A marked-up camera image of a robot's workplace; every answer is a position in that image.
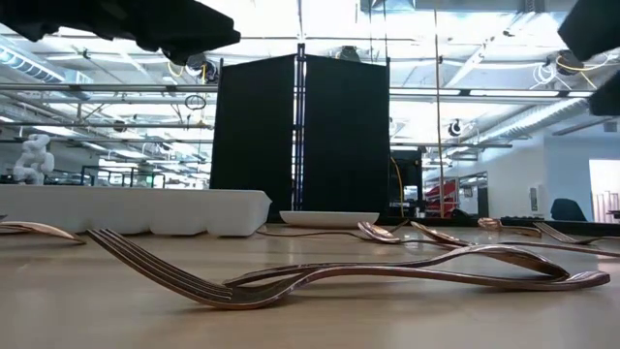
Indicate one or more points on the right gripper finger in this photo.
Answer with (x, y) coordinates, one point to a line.
(608, 99)
(596, 26)

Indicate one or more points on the rose gold spoon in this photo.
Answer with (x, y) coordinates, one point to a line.
(489, 224)
(528, 262)
(438, 235)
(378, 232)
(48, 230)

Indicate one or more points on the black folding screen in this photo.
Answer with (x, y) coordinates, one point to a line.
(252, 145)

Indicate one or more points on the dark blue office chair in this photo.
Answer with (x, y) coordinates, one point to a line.
(567, 211)

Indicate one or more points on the rose gold fork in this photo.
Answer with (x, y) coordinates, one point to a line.
(310, 233)
(242, 300)
(552, 231)

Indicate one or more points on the white robot figure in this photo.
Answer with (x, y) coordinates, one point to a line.
(34, 160)

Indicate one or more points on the white cutlery organizer tray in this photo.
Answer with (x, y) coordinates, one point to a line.
(145, 208)

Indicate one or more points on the black round ceiling device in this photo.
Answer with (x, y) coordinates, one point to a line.
(455, 127)

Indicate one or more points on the thin vertical pole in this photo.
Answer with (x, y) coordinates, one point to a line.
(440, 145)

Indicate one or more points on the red storage rack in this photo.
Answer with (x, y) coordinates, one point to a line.
(443, 191)

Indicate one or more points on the black cabinet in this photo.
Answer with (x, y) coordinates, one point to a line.
(412, 167)

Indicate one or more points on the white round plate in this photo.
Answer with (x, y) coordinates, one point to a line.
(329, 219)

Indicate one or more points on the black ceiling camera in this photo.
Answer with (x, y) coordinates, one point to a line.
(196, 62)

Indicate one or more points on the grey horizontal rail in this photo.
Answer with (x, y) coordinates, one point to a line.
(145, 88)
(460, 145)
(97, 125)

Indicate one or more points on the grey wall panel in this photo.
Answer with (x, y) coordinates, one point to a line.
(534, 199)

